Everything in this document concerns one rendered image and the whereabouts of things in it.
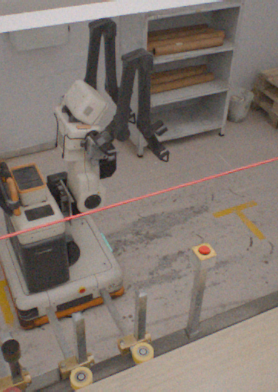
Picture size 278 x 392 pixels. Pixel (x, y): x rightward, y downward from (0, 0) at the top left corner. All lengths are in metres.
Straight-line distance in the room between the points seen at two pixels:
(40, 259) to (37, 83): 1.88
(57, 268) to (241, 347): 1.24
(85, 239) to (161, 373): 1.51
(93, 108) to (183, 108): 2.51
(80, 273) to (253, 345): 1.34
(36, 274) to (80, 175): 0.60
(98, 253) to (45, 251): 0.51
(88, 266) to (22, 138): 1.72
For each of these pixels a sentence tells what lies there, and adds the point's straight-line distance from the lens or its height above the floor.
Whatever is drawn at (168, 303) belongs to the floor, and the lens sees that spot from 3.28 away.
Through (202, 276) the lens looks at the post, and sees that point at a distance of 1.98.
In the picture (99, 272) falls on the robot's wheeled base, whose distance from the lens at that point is 3.06.
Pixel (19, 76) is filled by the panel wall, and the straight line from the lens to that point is 4.19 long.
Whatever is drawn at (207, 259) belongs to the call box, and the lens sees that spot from 1.89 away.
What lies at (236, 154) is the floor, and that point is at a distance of 4.61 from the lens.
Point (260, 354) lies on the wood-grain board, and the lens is 2.05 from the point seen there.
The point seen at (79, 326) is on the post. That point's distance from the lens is 1.85.
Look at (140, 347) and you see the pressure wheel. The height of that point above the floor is 0.90.
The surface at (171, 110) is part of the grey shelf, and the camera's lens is 4.90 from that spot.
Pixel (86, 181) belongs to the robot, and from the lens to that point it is 2.74.
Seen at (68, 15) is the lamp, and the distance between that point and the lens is 0.76.
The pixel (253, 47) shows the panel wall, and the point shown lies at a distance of 5.17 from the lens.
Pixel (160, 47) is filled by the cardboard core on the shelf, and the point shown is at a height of 0.97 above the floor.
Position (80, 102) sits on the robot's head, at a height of 1.35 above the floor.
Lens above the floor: 2.57
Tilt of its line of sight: 40 degrees down
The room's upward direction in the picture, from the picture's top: 2 degrees clockwise
